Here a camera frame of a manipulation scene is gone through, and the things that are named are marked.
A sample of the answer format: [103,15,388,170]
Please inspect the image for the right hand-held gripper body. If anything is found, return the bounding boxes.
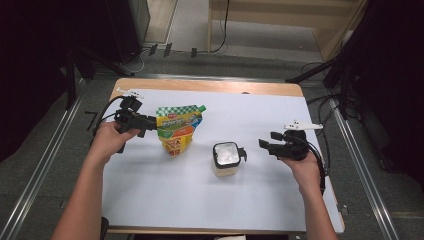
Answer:
[266,119,324,162]

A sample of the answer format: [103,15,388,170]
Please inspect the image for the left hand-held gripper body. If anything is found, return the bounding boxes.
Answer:
[113,87,158,154]

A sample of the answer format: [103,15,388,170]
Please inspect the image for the green yellow spout pouch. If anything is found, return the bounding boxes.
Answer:
[155,104,208,158]

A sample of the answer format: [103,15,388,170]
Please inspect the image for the person's left hand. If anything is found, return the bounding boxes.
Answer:
[87,120,142,165]

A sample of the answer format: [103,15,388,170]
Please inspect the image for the black tape corner mark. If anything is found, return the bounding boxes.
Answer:
[83,110,99,132]

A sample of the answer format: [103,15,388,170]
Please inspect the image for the black metal stand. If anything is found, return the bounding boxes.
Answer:
[284,49,359,121]
[64,43,136,111]

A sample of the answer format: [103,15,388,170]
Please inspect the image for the dark grey cabinet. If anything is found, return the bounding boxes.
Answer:
[106,0,152,65]

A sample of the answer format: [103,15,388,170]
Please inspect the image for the dark cloth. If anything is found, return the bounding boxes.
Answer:
[100,216,110,240]

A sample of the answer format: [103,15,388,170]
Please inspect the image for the black curtain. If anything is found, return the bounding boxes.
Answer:
[0,0,143,163]
[333,0,424,186]

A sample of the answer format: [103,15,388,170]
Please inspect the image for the left hand-held gripper black cable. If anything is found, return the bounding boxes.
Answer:
[92,95,128,138]

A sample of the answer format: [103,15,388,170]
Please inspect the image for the hand-held gripper black cable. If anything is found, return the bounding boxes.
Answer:
[299,134,330,196]
[92,95,128,138]

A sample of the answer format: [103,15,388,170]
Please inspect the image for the right hand-held gripper black cable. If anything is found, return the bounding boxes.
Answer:
[299,134,330,196]

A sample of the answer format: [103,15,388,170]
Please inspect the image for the black floor cables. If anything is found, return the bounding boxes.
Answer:
[300,60,339,141]

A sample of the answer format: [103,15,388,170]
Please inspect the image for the white floor cable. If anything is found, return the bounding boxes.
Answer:
[119,47,148,75]

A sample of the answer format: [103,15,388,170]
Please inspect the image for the metal floor rail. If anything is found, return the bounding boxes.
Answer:
[0,89,85,240]
[328,98,401,240]
[79,71,334,84]

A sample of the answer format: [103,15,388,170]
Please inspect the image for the light wooden frame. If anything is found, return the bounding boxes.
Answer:
[206,0,368,63]

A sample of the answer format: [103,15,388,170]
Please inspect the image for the black hanging cable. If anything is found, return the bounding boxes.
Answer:
[209,0,232,54]

